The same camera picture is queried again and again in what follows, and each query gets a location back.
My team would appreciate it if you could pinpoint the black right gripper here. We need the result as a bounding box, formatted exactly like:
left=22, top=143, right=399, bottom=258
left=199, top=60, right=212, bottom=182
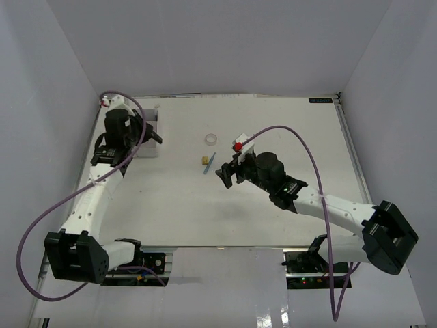
left=216, top=150, right=273, bottom=194

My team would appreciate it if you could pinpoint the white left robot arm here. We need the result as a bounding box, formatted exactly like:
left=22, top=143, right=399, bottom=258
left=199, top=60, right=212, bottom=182
left=44, top=109, right=162, bottom=284

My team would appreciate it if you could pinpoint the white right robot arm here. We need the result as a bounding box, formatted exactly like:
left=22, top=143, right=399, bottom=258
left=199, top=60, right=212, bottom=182
left=216, top=152, right=419, bottom=275

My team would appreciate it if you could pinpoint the white compartment organizer box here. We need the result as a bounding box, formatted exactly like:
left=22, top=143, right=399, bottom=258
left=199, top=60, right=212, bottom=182
left=136, top=109, right=163, bottom=158

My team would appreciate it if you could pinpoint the light blue pen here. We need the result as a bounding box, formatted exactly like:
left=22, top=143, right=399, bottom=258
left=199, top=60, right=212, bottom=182
left=203, top=153, right=216, bottom=174

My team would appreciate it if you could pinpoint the clear tape roll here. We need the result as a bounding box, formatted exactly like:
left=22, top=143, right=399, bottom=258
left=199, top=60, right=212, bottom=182
left=204, top=133, right=218, bottom=146

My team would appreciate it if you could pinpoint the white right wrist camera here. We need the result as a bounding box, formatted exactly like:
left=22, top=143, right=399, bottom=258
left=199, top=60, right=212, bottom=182
left=232, top=133, right=255, bottom=164

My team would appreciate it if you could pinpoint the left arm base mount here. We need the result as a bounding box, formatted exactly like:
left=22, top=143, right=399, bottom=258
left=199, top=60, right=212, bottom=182
left=101, top=251, right=173, bottom=287

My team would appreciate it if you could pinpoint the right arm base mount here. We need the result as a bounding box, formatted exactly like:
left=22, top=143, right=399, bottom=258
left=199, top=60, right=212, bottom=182
left=281, top=235, right=330, bottom=290

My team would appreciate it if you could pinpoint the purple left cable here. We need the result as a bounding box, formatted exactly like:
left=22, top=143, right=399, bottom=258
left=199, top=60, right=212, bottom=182
left=16, top=91, right=168, bottom=301

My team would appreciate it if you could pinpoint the purple cable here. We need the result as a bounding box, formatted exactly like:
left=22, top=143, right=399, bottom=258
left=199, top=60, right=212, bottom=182
left=244, top=126, right=356, bottom=321
left=16, top=91, right=168, bottom=301

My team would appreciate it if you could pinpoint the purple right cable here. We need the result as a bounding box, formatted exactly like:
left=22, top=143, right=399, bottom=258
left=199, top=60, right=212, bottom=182
left=244, top=126, right=356, bottom=321

